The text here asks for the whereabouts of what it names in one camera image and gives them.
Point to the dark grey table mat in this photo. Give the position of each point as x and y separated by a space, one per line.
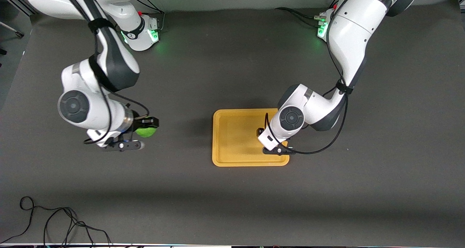
232 204

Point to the yellow rectangular plastic tray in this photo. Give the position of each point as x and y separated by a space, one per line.
236 142

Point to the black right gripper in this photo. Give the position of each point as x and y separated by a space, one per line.
138 123

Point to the green apple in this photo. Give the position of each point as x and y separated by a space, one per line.
146 132

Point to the metal frame rail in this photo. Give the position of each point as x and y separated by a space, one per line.
18 3

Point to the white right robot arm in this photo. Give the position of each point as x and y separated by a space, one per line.
91 106

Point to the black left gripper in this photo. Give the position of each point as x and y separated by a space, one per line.
260 132

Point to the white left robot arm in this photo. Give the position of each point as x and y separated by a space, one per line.
348 30

